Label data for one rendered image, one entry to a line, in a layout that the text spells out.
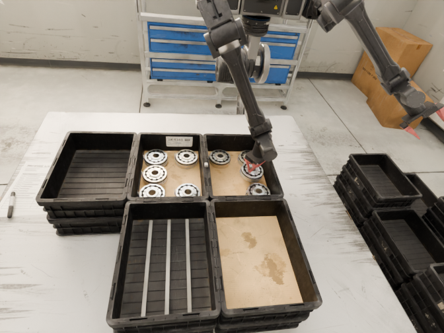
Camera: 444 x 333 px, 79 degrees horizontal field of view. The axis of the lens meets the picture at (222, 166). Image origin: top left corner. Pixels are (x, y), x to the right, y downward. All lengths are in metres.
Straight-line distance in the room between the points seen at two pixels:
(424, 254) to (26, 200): 2.13
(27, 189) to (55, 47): 2.84
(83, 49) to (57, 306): 3.33
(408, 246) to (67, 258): 1.82
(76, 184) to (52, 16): 2.95
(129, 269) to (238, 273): 0.36
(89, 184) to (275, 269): 0.81
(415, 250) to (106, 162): 1.81
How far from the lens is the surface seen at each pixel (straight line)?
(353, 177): 2.03
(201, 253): 1.00
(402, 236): 2.05
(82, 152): 1.40
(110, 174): 1.27
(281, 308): 0.87
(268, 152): 1.02
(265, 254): 1.04
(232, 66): 0.85
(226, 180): 1.22
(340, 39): 4.45
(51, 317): 1.14
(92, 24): 3.90
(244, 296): 0.96
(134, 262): 1.00
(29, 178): 1.55
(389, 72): 1.15
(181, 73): 3.06
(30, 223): 1.37
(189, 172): 1.24
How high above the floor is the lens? 1.72
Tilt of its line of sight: 44 degrees down
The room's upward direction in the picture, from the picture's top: 9 degrees clockwise
